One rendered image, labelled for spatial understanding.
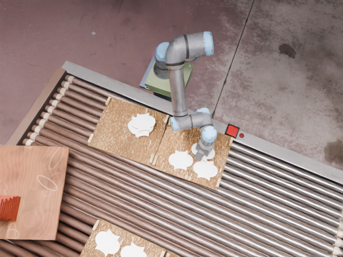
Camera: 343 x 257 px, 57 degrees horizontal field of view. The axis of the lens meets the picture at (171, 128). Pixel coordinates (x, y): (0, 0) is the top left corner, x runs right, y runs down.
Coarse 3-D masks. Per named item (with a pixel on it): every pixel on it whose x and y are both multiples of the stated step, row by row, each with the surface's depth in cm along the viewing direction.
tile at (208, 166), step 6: (198, 162) 188; (204, 162) 188; (210, 162) 188; (198, 168) 186; (204, 168) 186; (210, 168) 186; (216, 168) 186; (198, 174) 185; (204, 174) 185; (210, 174) 185
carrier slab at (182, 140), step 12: (168, 132) 195; (180, 132) 195; (192, 132) 196; (168, 144) 192; (180, 144) 192; (192, 144) 193; (216, 144) 193; (168, 156) 189; (192, 156) 190; (216, 156) 190; (156, 168) 186; (168, 168) 187; (192, 168) 187; (192, 180) 184; (204, 180) 184; (216, 180) 185
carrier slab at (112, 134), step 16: (112, 112) 199; (128, 112) 200; (144, 112) 200; (96, 128) 195; (112, 128) 195; (128, 128) 196; (160, 128) 196; (96, 144) 191; (112, 144) 191; (128, 144) 192; (144, 144) 192; (144, 160) 188
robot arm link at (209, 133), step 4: (204, 128) 162; (208, 128) 162; (212, 128) 162; (204, 132) 161; (208, 132) 161; (212, 132) 161; (216, 132) 162; (204, 136) 161; (208, 136) 160; (212, 136) 160; (216, 136) 164; (204, 140) 164; (208, 140) 162; (212, 140) 162; (204, 144) 169; (208, 144) 167
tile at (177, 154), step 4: (176, 152) 189; (180, 152) 190; (184, 152) 190; (172, 156) 189; (176, 156) 189; (180, 156) 189; (184, 156) 189; (188, 156) 189; (168, 160) 188; (172, 160) 188; (176, 160) 188; (180, 160) 188; (184, 160) 188; (188, 160) 188; (192, 160) 188; (172, 164) 187; (176, 164) 187; (180, 164) 187; (184, 164) 187; (188, 164) 187; (176, 168) 186; (180, 168) 186; (184, 168) 186
